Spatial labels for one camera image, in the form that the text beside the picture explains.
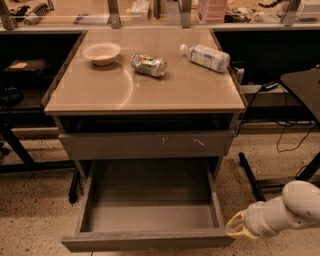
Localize grey top drawer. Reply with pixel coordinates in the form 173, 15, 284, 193
59, 130, 233, 160

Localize black round side table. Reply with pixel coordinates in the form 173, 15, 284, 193
280, 69, 320, 125

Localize pink stacked plastic boxes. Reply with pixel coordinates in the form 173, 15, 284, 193
197, 0, 228, 24

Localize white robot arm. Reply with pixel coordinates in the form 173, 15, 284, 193
225, 180, 320, 240

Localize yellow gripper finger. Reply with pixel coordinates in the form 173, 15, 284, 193
228, 230, 257, 240
225, 210, 247, 234

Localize crushed silver soda can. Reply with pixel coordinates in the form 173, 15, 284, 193
131, 53, 167, 78

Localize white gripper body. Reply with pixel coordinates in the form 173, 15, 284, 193
244, 196, 294, 238

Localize white paper bowl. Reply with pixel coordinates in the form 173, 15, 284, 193
82, 42, 121, 66

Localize grey drawer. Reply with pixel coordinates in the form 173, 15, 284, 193
62, 158, 233, 252
59, 130, 233, 160

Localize black table leg base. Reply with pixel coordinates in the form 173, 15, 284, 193
238, 152, 265, 201

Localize grey drawer cabinet with glossy top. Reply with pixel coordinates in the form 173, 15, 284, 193
41, 27, 248, 181

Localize black floor cable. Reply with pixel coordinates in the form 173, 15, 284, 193
275, 119, 318, 154

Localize black power adapter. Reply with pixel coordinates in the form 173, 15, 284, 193
261, 81, 278, 92

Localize clear plastic water bottle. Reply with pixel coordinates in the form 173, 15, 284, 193
180, 44, 230, 73

